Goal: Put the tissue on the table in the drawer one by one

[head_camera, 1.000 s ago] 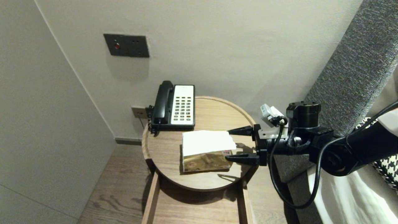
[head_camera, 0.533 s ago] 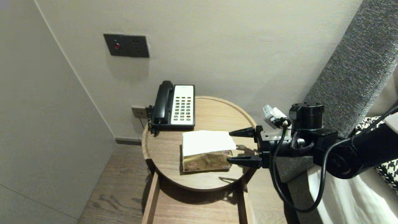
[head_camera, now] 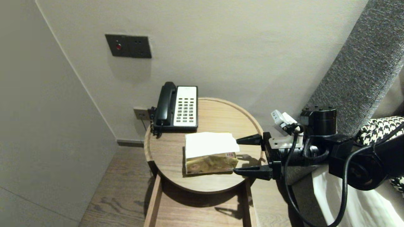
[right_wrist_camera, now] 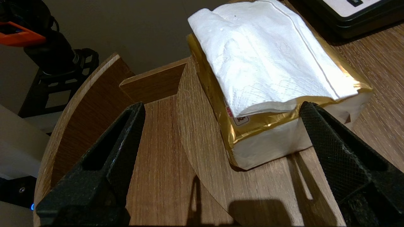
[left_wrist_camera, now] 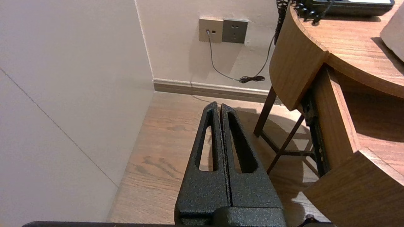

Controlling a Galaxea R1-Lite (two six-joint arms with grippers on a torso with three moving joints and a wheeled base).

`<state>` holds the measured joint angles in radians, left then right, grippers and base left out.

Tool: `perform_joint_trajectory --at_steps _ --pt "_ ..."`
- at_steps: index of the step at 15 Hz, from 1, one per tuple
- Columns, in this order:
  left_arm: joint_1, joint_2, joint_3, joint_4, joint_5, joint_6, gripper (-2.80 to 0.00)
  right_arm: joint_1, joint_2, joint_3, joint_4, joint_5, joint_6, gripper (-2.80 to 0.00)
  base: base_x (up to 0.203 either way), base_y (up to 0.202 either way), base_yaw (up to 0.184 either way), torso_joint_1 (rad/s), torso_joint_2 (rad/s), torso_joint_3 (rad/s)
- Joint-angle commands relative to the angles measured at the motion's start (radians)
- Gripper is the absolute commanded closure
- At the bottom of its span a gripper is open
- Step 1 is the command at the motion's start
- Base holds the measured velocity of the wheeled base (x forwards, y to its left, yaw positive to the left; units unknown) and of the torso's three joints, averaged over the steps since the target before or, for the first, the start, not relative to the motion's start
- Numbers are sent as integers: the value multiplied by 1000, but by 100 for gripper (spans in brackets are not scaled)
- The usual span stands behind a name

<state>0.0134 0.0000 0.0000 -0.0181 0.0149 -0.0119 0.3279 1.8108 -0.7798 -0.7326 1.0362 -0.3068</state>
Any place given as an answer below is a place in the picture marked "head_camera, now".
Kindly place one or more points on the white and gold tissue pack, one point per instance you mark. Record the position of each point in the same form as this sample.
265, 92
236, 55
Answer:
208, 143

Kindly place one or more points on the black telephone handset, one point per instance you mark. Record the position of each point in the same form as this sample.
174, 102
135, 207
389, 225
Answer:
165, 104

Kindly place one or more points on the black and white desk telephone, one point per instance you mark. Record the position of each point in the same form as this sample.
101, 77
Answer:
186, 107

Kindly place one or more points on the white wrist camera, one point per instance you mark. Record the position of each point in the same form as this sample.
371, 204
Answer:
281, 117

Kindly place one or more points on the grey wall socket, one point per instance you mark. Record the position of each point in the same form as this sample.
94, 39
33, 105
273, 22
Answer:
139, 114

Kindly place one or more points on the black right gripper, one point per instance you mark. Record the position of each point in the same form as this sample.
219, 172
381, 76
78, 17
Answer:
293, 157

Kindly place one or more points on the round wooden side table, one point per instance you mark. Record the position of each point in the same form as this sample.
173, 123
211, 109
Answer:
217, 116

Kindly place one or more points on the dark wall switch panel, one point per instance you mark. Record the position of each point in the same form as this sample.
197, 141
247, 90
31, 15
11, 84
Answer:
129, 46

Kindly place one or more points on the wooden table drawer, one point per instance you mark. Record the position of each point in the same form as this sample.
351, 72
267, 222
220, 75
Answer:
195, 217

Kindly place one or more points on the grey fabric bed headboard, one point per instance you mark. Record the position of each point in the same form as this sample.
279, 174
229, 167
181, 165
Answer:
369, 56

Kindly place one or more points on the white bed sheet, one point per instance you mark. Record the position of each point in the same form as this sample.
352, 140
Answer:
372, 211

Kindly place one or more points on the black white houndstooth pillow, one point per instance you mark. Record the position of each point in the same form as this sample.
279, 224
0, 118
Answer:
375, 129

